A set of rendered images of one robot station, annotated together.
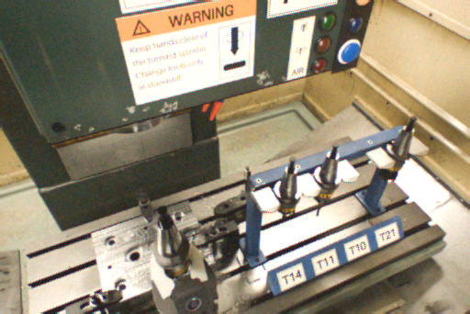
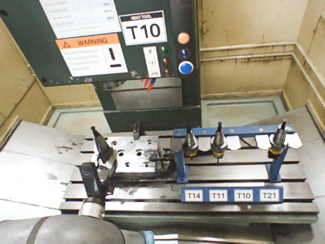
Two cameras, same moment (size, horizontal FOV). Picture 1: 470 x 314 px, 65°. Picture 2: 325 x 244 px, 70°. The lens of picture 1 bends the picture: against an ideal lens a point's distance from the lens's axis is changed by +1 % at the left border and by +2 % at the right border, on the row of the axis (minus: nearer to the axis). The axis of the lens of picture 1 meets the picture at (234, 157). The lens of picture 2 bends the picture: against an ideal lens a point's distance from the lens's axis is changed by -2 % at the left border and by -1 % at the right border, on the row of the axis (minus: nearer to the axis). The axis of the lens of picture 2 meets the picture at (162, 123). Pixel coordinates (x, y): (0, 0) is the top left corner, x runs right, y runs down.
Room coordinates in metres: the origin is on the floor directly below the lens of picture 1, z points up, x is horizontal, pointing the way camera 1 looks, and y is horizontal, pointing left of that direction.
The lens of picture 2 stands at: (0.02, -0.39, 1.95)
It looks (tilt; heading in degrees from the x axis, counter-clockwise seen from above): 45 degrees down; 36
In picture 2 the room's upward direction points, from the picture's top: 11 degrees counter-clockwise
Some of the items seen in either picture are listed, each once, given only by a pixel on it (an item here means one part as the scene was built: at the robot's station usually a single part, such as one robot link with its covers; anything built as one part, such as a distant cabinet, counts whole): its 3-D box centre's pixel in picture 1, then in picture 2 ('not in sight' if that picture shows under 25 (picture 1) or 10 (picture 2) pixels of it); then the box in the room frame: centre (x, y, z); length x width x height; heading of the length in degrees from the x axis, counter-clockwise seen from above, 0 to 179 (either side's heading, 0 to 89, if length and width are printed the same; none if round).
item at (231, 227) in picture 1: (216, 239); (162, 160); (0.57, 0.05, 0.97); 0.13 x 0.03 x 0.15; 114
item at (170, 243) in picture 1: (168, 235); (99, 141); (0.33, 0.11, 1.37); 0.04 x 0.04 x 0.07
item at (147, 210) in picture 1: (146, 207); (137, 132); (0.68, 0.27, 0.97); 0.13 x 0.03 x 0.15; 24
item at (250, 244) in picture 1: (253, 222); (180, 157); (0.57, -0.05, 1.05); 0.10 x 0.05 x 0.30; 24
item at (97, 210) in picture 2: not in sight; (93, 212); (0.14, 0.02, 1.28); 0.08 x 0.05 x 0.08; 114
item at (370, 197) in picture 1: (382, 173); (280, 155); (0.75, -0.45, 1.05); 0.10 x 0.05 x 0.30; 24
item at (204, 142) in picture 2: (307, 185); (204, 144); (0.57, -0.17, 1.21); 0.07 x 0.05 x 0.01; 24
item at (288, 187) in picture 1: (289, 180); (190, 136); (0.54, -0.12, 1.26); 0.04 x 0.04 x 0.07
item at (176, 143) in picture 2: (266, 200); (176, 144); (0.52, -0.07, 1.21); 0.07 x 0.05 x 0.01; 24
